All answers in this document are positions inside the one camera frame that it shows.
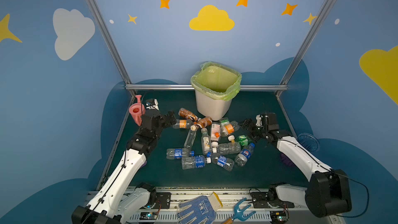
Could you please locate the green plastic bottle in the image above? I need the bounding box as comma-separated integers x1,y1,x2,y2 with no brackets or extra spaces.
235,135,253,147

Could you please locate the bottle with orange cap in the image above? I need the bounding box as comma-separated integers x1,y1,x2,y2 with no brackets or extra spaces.
220,121,240,136

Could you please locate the pepsi label bottle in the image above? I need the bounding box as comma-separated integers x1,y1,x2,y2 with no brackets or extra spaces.
235,143,256,167

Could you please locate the blue label bottle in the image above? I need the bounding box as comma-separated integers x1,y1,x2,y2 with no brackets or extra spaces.
206,152,235,172
166,148,195,160
181,155,211,170

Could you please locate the blue label bottle front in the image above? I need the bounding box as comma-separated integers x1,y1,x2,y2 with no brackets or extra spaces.
181,155,211,170

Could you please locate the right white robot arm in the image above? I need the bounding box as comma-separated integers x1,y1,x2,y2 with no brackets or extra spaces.
239,113,352,218

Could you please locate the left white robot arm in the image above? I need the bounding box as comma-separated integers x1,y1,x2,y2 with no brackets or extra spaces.
72,109,176,224

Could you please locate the white plastic waste bin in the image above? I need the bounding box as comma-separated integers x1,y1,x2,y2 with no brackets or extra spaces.
195,90,232,121

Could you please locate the green bin liner bag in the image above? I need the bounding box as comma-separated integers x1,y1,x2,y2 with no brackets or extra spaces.
190,61,242,101

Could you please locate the brown label bottle far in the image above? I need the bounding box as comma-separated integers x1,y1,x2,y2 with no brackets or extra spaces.
178,108,199,122

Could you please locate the clear bottle orange label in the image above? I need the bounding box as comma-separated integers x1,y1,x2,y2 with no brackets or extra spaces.
172,119,194,129

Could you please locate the pink toy watering can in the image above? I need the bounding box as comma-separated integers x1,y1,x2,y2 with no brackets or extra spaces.
129,95,145,127

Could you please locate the clear bottle lime label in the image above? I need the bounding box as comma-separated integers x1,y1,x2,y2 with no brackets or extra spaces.
219,117,230,127

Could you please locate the clear bottle pink label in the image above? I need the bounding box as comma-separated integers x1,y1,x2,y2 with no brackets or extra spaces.
210,123,221,142

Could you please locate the clear ribbed unlabelled bottle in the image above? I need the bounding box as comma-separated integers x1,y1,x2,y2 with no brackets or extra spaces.
212,143,241,155

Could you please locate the brown bottle white cap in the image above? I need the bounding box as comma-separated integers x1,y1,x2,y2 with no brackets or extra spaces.
194,117,212,129

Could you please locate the purple spiky ball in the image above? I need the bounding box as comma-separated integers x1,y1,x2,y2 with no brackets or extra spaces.
280,153,295,168

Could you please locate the clear blue plastic cup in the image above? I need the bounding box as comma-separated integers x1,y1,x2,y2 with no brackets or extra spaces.
297,133,320,152

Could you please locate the clear bottle green neck label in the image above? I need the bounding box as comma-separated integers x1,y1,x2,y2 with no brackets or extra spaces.
201,128,212,155

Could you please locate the teal toy garden fork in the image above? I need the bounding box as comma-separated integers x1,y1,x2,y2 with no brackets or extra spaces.
222,198,256,224

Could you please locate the right green circuit board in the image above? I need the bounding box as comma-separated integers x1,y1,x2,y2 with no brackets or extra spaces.
270,212,289,224

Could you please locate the green circuit board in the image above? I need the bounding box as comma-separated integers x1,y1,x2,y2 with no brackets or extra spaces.
270,212,289,224
139,212,158,220

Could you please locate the blue dotted work glove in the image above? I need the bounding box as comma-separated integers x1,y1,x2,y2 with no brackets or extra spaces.
177,192,223,224

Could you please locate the left green circuit board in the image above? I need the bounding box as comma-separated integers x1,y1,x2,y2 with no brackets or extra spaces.
139,212,158,220

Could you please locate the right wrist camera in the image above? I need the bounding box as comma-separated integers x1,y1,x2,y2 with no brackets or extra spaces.
256,114,263,127

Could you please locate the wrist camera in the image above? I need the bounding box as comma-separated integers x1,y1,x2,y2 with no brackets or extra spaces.
145,99,159,110
256,114,263,127

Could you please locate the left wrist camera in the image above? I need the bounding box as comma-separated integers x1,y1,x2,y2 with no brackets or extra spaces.
145,99,159,110

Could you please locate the horizontal aluminium frame bar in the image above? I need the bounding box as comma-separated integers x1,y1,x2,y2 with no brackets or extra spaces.
125,84,288,91

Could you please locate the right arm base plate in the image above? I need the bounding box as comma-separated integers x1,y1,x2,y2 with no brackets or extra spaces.
249,191,295,209

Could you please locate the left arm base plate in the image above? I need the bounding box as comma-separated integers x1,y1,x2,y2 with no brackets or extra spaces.
142,192,172,209

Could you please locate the right aluminium frame post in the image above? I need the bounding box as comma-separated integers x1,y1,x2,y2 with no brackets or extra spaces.
275,0,337,98

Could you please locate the aluminium frame post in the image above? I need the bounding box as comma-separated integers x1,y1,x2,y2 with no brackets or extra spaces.
85,0,131,86
275,0,337,98

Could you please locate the left aluminium frame post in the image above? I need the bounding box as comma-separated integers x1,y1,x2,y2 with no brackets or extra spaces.
85,0,131,86

